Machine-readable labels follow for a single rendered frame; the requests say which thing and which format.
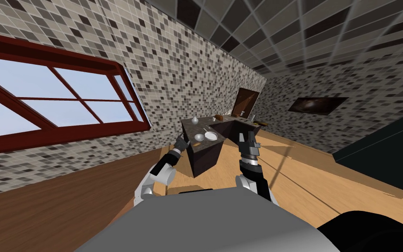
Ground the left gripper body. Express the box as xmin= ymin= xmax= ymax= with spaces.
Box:
xmin=174 ymin=137 xmax=188 ymax=153

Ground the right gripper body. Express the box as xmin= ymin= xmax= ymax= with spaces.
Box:
xmin=238 ymin=140 xmax=261 ymax=158

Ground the dark stone kitchen counter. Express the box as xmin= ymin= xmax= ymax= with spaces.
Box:
xmin=181 ymin=113 xmax=269 ymax=179

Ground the brown wooden door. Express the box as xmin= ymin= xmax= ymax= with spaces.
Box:
xmin=233 ymin=87 xmax=261 ymax=117

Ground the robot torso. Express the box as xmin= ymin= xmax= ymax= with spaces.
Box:
xmin=73 ymin=187 xmax=342 ymax=252

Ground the red framed window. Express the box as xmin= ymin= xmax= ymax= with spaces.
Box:
xmin=0 ymin=29 xmax=153 ymax=157

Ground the dark green cabinet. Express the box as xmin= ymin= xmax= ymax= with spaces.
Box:
xmin=332 ymin=111 xmax=403 ymax=197

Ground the dark wall picture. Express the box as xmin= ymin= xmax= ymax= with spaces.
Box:
xmin=287 ymin=96 xmax=350 ymax=116

